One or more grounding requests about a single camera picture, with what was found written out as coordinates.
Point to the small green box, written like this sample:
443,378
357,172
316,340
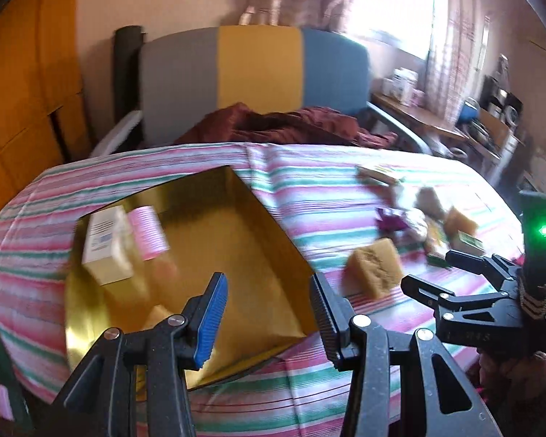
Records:
469,243

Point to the grey yellow blue chair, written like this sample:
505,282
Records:
255,68

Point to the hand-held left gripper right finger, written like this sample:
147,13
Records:
323,316

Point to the striped bed sheet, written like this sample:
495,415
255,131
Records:
309,191

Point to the shelf unit with appliances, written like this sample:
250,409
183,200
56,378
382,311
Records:
500,114

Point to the maroon jacket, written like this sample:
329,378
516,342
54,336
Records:
273,123

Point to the white boxes on desk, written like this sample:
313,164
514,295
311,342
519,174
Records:
402,86

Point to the orange wooden wardrobe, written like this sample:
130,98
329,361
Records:
22,77

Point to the wooden desk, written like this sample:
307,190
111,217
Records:
418,116

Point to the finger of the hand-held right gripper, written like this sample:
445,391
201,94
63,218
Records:
482,265
437,298

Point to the gold cardboard box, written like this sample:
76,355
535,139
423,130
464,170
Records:
236,255

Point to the white carton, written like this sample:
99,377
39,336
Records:
104,246

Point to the white plastic bundle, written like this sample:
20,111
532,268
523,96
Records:
416,226

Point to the blue round helmet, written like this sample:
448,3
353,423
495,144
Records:
468,111

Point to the purple wrapper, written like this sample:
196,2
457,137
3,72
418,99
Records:
389,219

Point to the yellow green snack packet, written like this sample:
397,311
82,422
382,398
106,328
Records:
437,236

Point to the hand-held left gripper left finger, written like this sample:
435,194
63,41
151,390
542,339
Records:
211,312

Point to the beige fuzzy ball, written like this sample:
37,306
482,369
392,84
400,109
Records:
428,199

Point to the person's right hand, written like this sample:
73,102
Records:
518,371

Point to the yellow green flat packet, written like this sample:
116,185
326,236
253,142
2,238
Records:
377,175

